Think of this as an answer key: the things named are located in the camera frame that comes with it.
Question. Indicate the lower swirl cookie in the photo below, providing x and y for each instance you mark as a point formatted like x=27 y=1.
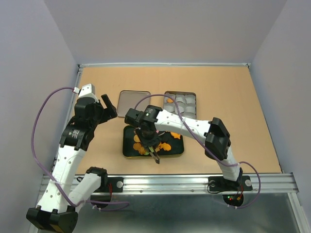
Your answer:
x=143 y=151

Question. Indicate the grey tin lid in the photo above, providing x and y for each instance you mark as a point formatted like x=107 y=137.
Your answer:
x=128 y=99

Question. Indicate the black serving tray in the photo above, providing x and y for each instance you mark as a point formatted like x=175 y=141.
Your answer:
x=128 y=142

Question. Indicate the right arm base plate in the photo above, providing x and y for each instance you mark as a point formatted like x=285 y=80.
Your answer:
x=219 y=184

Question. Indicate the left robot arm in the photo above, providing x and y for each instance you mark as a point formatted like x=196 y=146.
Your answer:
x=57 y=211

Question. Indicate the aluminium rail frame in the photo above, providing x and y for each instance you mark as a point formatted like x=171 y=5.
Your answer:
x=172 y=197

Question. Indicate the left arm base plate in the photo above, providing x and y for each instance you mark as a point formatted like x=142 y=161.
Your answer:
x=112 y=185

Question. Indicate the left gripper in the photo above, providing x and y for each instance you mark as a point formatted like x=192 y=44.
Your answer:
x=109 y=113

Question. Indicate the fish shaped cookie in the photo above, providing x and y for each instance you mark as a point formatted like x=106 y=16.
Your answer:
x=175 y=135

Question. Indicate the metal tongs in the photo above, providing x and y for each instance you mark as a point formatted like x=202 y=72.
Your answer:
x=154 y=154

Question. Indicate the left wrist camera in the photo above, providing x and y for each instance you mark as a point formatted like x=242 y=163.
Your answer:
x=86 y=90

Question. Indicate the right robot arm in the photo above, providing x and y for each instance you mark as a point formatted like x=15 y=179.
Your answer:
x=212 y=135

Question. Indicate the gold cookie tin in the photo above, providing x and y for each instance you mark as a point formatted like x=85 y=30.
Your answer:
x=186 y=102

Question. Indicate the dotted round biscuit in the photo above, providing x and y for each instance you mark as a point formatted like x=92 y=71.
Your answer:
x=136 y=139

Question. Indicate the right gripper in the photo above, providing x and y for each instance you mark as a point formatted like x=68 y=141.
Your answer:
x=149 y=142

